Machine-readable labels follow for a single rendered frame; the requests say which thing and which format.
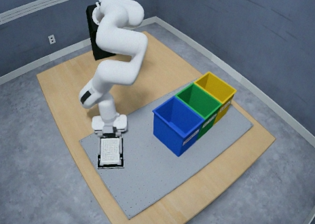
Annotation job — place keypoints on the yellow open-top bin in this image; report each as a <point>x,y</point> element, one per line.
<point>218,89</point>

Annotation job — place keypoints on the green bin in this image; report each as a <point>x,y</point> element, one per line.
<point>202,103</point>

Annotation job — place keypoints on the blue bin with label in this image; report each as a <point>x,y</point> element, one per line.
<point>176,125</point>

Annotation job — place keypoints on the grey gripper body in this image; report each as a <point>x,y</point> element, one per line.
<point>120,122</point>

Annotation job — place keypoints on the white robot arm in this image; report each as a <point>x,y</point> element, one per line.
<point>111,37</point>

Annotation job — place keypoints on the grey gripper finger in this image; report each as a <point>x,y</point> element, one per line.
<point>120,140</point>
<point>99,146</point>

